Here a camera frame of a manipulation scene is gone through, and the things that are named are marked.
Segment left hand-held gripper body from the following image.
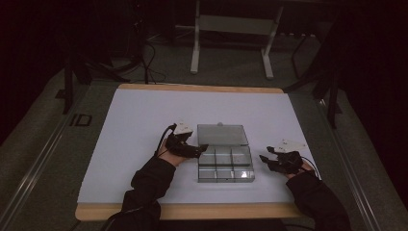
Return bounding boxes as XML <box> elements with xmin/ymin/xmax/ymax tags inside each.
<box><xmin>165</xmin><ymin>120</ymin><xmax>202</xmax><ymax>159</ymax></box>

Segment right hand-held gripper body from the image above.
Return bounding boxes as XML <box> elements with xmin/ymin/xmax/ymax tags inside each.
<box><xmin>271</xmin><ymin>138</ymin><xmax>309</xmax><ymax>176</ymax></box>

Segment clear plastic compartment box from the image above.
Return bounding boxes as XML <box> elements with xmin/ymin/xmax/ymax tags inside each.
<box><xmin>195</xmin><ymin>121</ymin><xmax>257</xmax><ymax>184</ymax></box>

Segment person's left hand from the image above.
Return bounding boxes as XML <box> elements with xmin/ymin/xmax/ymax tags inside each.
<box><xmin>158</xmin><ymin>138</ymin><xmax>188</xmax><ymax>168</ymax></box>

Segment person's right hand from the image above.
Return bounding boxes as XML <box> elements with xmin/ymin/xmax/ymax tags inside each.
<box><xmin>284</xmin><ymin>161</ymin><xmax>315</xmax><ymax>180</ymax></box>

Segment white table mat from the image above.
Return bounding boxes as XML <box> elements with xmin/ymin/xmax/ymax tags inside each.
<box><xmin>77</xmin><ymin>88</ymin><xmax>319</xmax><ymax>205</ymax></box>

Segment wooden table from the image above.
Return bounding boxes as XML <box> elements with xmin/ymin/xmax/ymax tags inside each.
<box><xmin>74</xmin><ymin>83</ymin><xmax>308</xmax><ymax>222</ymax></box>

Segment black tripod stand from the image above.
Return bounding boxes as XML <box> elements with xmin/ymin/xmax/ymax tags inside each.
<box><xmin>55</xmin><ymin>47</ymin><xmax>132</xmax><ymax>116</ymax></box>
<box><xmin>283</xmin><ymin>68</ymin><xmax>344</xmax><ymax>130</ymax></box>

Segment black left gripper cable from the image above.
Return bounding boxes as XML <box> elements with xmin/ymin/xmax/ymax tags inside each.
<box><xmin>154</xmin><ymin>122</ymin><xmax>178</xmax><ymax>159</ymax></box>

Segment metal floor rail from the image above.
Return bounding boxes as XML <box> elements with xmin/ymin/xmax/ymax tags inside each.
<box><xmin>316</xmin><ymin>97</ymin><xmax>383</xmax><ymax>231</ymax></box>
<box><xmin>0</xmin><ymin>84</ymin><xmax>91</xmax><ymax>231</ymax></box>

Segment black floor cables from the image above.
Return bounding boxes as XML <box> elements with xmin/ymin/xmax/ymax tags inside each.
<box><xmin>140</xmin><ymin>38</ymin><xmax>167</xmax><ymax>85</ymax></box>

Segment white metal desk frame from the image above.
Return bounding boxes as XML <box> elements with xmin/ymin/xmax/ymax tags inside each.
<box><xmin>190</xmin><ymin>0</ymin><xmax>285</xmax><ymax>81</ymax></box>

